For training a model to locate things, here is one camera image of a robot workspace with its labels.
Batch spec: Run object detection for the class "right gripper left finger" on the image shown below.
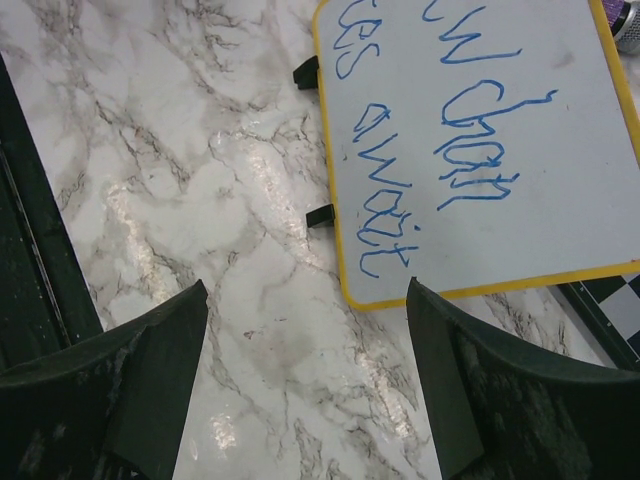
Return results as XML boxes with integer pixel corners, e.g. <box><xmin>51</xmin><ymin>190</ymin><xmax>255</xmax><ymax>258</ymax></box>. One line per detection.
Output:
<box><xmin>1</xmin><ymin>281</ymin><xmax>208</xmax><ymax>479</ymax></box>

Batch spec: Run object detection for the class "black grey chessboard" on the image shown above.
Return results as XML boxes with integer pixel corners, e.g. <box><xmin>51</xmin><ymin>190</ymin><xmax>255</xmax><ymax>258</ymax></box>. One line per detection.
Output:
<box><xmin>557</xmin><ymin>273</ymin><xmax>639</xmax><ymax>371</ymax></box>

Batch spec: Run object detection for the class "wire whiteboard stand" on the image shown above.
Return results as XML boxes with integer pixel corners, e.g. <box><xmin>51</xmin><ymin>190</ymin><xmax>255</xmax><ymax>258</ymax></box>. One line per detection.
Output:
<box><xmin>291</xmin><ymin>55</ymin><xmax>336</xmax><ymax>232</ymax></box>

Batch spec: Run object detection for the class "purple toy microphone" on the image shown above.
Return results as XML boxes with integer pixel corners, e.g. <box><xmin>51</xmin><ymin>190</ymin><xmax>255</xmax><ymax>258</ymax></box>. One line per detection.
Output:
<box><xmin>602</xmin><ymin>0</ymin><xmax>640</xmax><ymax>55</ymax></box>

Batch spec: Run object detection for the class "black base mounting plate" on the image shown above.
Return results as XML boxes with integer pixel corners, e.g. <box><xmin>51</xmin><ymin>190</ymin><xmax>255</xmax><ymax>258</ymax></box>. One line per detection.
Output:
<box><xmin>1</xmin><ymin>69</ymin><xmax>103</xmax><ymax>370</ymax></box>

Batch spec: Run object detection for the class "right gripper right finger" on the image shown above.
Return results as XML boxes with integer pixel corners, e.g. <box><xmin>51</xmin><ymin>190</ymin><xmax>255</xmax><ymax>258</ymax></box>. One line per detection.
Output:
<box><xmin>406</xmin><ymin>280</ymin><xmax>639</xmax><ymax>479</ymax></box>

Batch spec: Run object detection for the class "yellow framed whiteboard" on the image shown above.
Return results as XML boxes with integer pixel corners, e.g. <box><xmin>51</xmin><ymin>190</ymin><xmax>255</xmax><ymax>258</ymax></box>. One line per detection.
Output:
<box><xmin>313</xmin><ymin>1</ymin><xmax>639</xmax><ymax>310</ymax></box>

